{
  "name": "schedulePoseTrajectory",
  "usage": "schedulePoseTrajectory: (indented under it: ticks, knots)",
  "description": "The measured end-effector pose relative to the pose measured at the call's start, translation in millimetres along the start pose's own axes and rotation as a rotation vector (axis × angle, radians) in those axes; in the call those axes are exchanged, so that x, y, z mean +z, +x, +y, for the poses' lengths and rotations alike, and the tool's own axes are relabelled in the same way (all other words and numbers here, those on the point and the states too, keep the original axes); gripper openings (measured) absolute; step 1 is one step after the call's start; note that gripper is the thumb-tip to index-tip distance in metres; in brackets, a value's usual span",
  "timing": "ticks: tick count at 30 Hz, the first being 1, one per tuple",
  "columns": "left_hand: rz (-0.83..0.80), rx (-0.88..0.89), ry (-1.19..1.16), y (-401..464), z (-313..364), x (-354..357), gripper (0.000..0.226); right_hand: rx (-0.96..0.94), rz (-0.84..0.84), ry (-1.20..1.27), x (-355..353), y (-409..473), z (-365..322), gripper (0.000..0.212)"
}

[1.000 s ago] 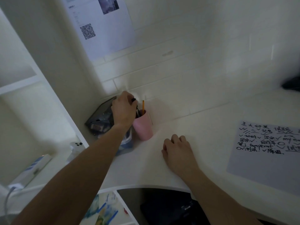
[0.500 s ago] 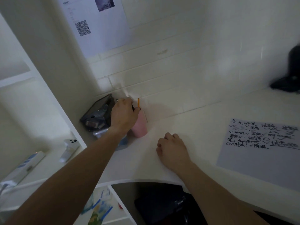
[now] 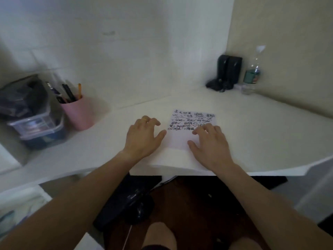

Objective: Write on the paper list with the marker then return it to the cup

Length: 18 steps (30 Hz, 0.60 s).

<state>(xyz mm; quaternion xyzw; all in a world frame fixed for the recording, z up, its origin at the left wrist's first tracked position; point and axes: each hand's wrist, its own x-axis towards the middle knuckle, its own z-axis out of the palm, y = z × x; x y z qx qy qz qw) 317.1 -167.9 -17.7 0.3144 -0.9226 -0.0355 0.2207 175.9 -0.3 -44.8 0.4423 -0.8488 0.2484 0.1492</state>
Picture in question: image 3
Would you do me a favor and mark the person's left hand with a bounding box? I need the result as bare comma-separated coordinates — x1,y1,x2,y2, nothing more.
122,116,167,164

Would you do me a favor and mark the person's left leg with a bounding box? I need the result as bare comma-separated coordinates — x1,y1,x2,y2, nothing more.
143,221,178,250

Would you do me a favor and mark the person's right leg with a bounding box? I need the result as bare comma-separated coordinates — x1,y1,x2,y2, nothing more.
229,236,264,250

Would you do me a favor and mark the black plastic bag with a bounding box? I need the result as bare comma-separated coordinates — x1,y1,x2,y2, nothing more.
0,75,50,120

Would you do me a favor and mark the clear plastic storage box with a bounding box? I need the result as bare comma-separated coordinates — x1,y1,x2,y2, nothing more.
7,105,67,149

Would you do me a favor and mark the person's right hand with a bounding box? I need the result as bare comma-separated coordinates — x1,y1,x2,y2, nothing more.
187,124,235,173

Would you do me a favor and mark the dark blue pen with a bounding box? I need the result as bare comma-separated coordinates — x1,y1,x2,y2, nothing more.
46,82,67,104

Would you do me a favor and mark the person's leg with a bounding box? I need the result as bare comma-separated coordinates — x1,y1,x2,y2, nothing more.
229,236,264,250
143,221,178,250

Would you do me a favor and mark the clear plastic water bottle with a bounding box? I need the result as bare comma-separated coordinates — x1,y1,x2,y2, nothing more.
240,45,266,96

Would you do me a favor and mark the white cable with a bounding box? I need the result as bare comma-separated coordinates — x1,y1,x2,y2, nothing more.
122,225,134,250

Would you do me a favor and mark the person's right forearm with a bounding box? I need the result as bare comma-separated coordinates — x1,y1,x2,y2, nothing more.
215,164,333,250

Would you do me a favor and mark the white handwritten paper sheet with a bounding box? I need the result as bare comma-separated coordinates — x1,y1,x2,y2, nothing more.
162,109,216,154

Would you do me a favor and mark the black cable bundle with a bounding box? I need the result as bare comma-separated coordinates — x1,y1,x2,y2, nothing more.
206,78,234,93

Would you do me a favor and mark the white shelf unit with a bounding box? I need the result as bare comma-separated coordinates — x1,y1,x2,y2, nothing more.
0,143,54,236

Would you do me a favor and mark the black pen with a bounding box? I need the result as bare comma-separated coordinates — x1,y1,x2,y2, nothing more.
62,84,78,102

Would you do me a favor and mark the person's left forearm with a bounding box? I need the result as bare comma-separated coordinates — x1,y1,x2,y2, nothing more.
0,151,142,250

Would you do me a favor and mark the pink pen cup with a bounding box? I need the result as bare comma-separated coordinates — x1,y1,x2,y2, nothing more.
60,95,95,131

